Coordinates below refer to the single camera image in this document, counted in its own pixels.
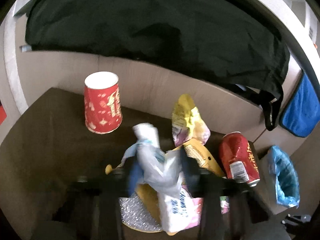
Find yellow foil-lined package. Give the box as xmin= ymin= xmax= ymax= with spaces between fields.
xmin=105 ymin=138 xmax=226 ymax=235

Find black cloth bag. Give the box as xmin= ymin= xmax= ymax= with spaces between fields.
xmin=25 ymin=0 xmax=290 ymax=131

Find clear plastic bag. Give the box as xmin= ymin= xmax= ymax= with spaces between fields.
xmin=121 ymin=123 xmax=182 ymax=198

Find red paper cup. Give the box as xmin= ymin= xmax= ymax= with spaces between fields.
xmin=84 ymin=72 xmax=123 ymax=134

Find blue towel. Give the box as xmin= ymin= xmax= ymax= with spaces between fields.
xmin=279 ymin=74 xmax=319 ymax=138

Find white countertop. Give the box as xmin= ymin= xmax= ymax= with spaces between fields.
xmin=257 ymin=0 xmax=319 ymax=87

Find white tissue pack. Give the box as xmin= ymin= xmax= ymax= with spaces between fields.
xmin=158 ymin=188 xmax=190 ymax=235

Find red soda can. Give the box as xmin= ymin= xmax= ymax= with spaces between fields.
xmin=219 ymin=132 xmax=260 ymax=187

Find yellow snack bag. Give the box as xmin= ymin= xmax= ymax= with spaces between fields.
xmin=171 ymin=94 xmax=210 ymax=147

